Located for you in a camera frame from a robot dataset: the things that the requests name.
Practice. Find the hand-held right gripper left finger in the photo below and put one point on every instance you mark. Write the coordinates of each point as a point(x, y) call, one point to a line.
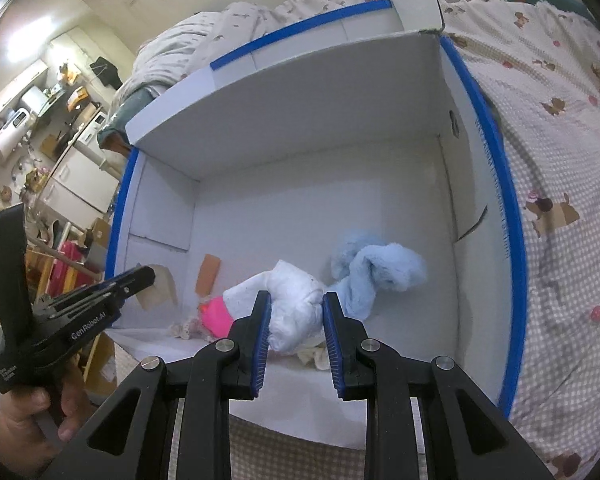
point(260, 345)

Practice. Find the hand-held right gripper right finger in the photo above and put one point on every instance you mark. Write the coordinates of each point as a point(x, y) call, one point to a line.
point(332, 345)

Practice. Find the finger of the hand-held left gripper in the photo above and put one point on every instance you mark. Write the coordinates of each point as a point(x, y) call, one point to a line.
point(11, 260)
point(125, 282)

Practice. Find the white cloth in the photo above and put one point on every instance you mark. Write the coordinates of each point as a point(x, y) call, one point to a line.
point(292, 310)

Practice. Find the pink soft toy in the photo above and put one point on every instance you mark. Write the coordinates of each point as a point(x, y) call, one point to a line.
point(216, 317)

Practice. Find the grey fluffy scrunchie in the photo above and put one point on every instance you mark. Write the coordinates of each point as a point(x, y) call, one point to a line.
point(187, 329)

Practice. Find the light blue fluffy cloth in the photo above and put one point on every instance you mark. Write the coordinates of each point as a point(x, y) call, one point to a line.
point(375, 270)

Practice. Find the white cardboard box blue tape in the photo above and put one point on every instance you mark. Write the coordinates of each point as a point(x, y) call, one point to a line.
point(305, 195)

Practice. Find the person's left hand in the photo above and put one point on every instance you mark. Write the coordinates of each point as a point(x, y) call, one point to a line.
point(20, 420)

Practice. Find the beige cloth piece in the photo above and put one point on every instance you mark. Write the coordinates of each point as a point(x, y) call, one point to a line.
point(159, 287)

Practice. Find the pink red storage bag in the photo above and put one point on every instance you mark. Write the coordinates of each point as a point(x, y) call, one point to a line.
point(62, 267)

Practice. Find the brown cardboard box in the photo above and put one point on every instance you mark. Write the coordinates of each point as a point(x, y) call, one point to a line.
point(98, 237)

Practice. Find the peach fabric piece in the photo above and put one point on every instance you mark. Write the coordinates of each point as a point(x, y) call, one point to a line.
point(207, 275)

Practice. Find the white cabinet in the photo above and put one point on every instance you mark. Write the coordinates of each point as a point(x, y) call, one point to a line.
point(80, 182)

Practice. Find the white kitchen appliance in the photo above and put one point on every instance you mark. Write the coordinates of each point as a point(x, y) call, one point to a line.
point(10, 132)

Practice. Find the white washing machine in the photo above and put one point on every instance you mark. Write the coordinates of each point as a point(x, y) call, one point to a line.
point(92, 127)

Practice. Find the dark teal cushion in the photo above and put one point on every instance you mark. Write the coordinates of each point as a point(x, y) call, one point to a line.
point(125, 117)

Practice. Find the black hanging garment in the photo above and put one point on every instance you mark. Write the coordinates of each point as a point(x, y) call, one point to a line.
point(105, 71)

